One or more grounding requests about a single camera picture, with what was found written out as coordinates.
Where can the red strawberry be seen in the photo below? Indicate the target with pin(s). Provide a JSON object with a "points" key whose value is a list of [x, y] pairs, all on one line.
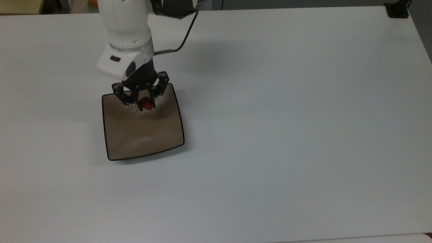
{"points": [[146, 104]]}

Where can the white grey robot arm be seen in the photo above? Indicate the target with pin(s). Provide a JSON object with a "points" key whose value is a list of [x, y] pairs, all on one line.
{"points": [[126, 30]]}

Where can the brown square ceramic plate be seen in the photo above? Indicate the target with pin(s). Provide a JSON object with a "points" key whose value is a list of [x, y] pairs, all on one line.
{"points": [[143, 133]]}

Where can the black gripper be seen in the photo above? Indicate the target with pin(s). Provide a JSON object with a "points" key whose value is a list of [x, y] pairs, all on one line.
{"points": [[141, 76]]}

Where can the black stand base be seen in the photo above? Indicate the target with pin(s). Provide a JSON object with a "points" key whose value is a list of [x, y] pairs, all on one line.
{"points": [[397, 9]]}

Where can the yellow wooden board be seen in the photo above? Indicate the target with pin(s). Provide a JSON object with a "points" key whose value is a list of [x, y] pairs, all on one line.
{"points": [[20, 6]]}

